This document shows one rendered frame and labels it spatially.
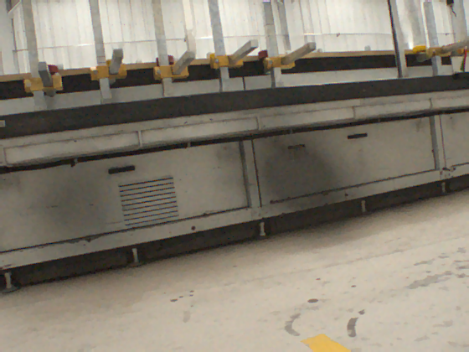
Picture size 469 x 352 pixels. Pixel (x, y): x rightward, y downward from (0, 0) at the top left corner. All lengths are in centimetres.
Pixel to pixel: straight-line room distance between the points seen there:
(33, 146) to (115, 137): 31
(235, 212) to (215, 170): 22
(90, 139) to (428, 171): 196
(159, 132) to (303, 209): 88
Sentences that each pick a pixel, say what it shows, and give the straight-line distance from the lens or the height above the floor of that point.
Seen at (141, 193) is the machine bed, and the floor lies 32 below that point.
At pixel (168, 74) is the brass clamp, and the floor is 79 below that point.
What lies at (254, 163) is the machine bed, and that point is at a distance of 205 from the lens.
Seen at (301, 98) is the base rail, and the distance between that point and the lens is 192.
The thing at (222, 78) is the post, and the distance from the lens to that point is 181.
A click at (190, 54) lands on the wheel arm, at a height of 80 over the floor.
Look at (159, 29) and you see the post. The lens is 180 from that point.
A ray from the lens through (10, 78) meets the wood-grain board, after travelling 194.
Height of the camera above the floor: 44
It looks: 3 degrees down
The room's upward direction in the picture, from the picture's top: 8 degrees counter-clockwise
